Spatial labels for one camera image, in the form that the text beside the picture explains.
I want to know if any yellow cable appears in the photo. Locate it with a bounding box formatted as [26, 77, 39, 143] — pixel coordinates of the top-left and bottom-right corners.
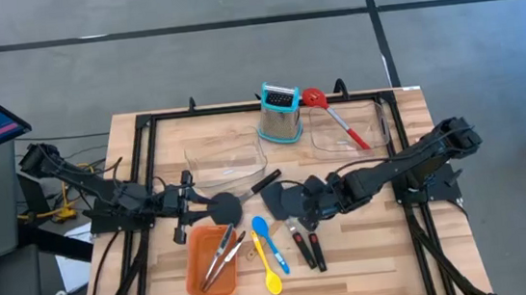
[13, 161, 101, 228]

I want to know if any clear plastic bin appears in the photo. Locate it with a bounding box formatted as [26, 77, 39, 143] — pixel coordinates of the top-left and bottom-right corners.
[306, 99, 393, 156]
[181, 125, 272, 198]

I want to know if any silver metal utensil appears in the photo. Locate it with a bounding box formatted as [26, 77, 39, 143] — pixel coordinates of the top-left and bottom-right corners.
[197, 229, 252, 294]
[195, 223, 241, 292]

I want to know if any teal steel box grater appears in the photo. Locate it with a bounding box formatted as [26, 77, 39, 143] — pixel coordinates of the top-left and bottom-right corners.
[252, 78, 306, 148]

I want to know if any wooden slotted spatula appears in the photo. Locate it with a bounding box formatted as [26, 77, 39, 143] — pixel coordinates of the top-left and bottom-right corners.
[244, 220, 288, 261]

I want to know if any black spatula red-marked handle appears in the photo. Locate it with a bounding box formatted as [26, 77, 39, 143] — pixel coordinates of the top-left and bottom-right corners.
[259, 179, 318, 275]
[278, 183, 329, 277]

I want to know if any blue plastic spoon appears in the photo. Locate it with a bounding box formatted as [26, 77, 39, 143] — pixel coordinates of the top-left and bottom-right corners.
[250, 212, 292, 279]

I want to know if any orange plastic bin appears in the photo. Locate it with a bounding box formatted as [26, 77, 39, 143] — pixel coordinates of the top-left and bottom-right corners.
[180, 221, 244, 295]

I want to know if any white paper sheet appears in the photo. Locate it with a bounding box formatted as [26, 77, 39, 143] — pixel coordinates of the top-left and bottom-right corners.
[51, 221, 99, 295]

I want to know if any red slotted spoon steel handle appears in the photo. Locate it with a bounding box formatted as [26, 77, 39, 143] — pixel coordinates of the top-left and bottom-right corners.
[300, 82, 373, 157]

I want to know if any yellow plastic spoon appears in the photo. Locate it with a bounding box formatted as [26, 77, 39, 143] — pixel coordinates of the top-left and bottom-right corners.
[250, 227, 285, 295]

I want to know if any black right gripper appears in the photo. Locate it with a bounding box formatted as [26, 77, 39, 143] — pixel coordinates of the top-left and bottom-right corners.
[294, 172, 354, 235]

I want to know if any black round turner plain handle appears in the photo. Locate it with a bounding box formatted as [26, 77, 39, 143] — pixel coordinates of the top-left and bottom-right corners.
[205, 168, 287, 229]

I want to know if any black metal table frame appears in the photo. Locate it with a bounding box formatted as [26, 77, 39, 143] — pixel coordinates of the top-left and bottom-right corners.
[60, 66, 499, 295]

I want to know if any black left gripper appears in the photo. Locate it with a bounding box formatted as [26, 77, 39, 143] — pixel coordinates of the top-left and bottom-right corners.
[156, 167, 223, 248]

